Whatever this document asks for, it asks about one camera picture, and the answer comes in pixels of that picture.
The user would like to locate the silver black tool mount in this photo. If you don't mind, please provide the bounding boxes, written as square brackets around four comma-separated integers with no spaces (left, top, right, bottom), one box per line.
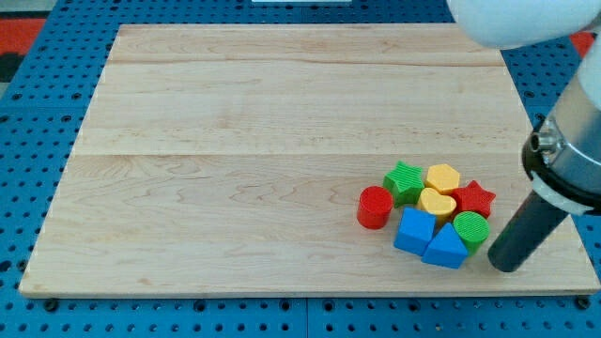
[522,77,600,216]

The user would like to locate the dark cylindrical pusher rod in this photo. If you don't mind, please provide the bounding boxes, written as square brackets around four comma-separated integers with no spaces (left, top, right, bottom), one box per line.
[487,191,568,272]

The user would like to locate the blue triangle block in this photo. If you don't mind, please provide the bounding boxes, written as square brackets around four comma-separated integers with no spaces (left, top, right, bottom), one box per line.
[422,223,469,269]

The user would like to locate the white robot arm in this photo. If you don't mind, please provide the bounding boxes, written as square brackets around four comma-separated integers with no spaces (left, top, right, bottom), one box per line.
[447,0,600,272]

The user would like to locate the blue cube block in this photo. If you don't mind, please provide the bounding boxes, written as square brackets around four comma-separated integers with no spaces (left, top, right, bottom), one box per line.
[393,207,436,256]

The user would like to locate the green cylinder block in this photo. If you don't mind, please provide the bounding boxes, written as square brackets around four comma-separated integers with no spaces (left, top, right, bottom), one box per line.
[453,211,490,256]

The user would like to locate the red star block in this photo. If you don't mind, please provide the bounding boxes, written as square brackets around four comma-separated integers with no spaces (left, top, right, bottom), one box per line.
[451,180,496,219]

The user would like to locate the yellow hexagon block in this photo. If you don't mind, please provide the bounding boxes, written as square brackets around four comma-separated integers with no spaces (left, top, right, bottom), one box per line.
[424,163,461,195]

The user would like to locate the yellow heart block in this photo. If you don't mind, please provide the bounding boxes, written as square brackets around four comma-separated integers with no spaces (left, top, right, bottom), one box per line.
[417,188,457,226]

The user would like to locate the green star block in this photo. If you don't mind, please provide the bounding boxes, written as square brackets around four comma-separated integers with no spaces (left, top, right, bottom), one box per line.
[382,161,424,208]

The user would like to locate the red cylinder block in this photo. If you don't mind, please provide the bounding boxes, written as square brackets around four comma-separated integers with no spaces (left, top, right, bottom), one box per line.
[357,186,393,230]

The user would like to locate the wooden board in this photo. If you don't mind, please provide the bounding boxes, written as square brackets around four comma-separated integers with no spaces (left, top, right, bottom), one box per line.
[19,23,600,299]

